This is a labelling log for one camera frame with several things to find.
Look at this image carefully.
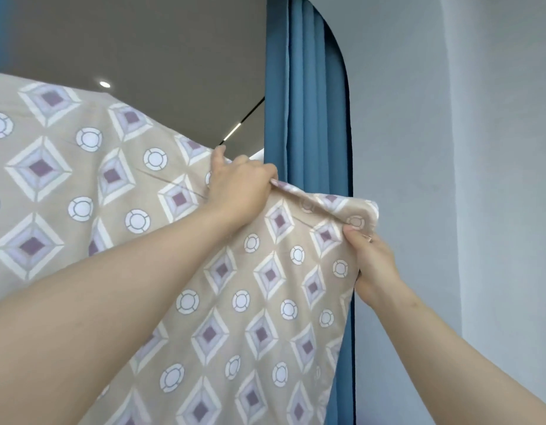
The person's right hand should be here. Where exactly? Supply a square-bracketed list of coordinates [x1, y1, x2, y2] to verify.
[343, 226, 405, 308]

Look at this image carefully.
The person's left hand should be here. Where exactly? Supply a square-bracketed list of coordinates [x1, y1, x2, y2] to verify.
[206, 145, 279, 226]

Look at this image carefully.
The beige diamond-patterned bedsheet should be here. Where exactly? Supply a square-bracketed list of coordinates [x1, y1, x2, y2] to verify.
[0, 71, 380, 425]

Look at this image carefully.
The person's right forearm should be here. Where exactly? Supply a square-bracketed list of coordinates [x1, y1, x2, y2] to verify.
[373, 282, 546, 425]

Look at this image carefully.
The person's left forearm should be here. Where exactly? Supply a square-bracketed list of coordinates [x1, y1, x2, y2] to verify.
[0, 202, 245, 425]

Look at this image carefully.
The linear ceiling light strip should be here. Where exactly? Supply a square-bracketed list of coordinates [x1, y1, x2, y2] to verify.
[222, 122, 242, 146]

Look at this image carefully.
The blue curtain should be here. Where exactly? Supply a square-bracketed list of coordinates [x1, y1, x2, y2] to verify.
[263, 0, 356, 425]

